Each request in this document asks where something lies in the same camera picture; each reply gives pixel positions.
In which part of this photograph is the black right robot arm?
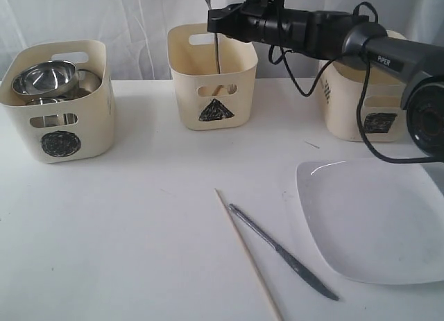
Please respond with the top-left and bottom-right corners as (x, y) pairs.
(207, 0), (443, 164)

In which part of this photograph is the cream bin with square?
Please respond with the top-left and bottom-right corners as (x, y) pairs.
(318, 29), (410, 143)

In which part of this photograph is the white square plate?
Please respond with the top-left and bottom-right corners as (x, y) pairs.
(295, 159), (443, 285)

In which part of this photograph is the steel bowl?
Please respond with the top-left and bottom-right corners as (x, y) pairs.
(11, 60), (79, 98)

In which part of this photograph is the steel table knife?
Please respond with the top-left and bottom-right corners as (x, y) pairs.
(228, 203), (340, 302)

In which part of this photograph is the wooden chopstick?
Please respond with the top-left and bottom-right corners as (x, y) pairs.
(214, 189), (284, 321)

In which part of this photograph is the cream bin with triangle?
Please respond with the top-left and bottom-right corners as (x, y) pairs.
(167, 24), (258, 130)

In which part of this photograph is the small steel fork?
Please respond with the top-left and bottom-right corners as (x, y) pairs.
(227, 85), (237, 94)

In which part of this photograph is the steel mug with handle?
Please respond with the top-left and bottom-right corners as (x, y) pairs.
(72, 69), (102, 99)

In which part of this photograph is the wooden chopstick crossing cutlery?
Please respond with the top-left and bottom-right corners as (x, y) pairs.
(212, 85), (225, 96)

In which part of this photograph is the cream bin with circle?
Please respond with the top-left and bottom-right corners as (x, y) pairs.
(1, 40), (115, 163)

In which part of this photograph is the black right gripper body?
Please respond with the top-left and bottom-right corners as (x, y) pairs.
(207, 0), (306, 53)

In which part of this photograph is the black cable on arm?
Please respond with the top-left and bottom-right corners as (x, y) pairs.
(266, 1), (434, 164)

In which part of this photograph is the steel spoon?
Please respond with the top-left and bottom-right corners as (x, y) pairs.
(205, 0), (221, 74)

